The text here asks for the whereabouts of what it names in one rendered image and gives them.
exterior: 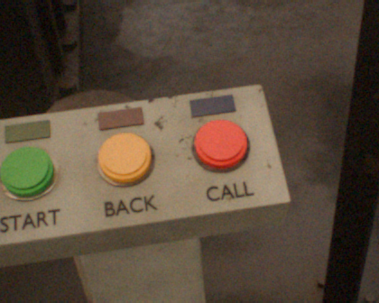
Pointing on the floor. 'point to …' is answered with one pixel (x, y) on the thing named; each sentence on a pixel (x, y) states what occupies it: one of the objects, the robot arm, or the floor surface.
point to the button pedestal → (136, 197)
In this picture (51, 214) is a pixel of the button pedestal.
